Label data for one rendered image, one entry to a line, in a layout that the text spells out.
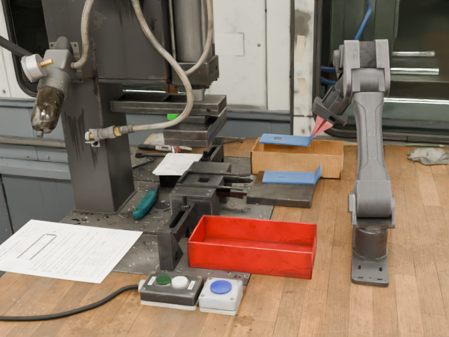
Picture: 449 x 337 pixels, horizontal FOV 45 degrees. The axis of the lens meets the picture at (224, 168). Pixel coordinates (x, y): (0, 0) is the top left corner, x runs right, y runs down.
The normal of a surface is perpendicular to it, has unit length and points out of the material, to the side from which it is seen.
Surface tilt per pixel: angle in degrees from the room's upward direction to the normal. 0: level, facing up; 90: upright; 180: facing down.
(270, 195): 0
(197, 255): 90
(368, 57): 78
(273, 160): 90
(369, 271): 0
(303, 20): 90
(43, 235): 1
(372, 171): 49
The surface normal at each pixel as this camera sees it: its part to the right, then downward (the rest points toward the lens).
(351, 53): -0.11, -0.26
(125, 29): -0.24, 0.39
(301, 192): -0.04, -0.92
